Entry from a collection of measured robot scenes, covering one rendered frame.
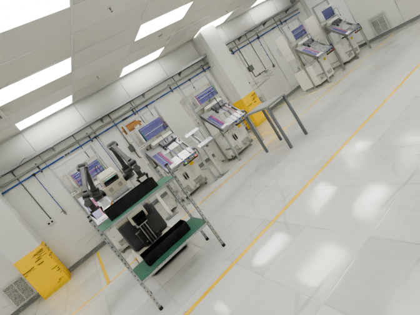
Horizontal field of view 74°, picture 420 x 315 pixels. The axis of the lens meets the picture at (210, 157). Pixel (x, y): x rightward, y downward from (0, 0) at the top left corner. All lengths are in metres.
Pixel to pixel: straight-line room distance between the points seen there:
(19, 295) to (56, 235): 1.25
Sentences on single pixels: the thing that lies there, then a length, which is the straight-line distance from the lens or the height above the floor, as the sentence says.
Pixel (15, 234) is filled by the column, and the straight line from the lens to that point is 6.46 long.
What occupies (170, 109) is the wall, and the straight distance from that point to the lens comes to 7.50.
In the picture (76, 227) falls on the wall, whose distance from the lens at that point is 6.91.
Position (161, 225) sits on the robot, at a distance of 3.93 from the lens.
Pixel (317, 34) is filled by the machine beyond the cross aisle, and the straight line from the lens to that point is 9.70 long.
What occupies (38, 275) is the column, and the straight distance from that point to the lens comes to 6.55.
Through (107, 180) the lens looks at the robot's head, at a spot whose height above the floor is 1.27.
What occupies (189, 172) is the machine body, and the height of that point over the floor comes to 0.40.
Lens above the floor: 1.40
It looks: 10 degrees down
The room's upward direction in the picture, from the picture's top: 34 degrees counter-clockwise
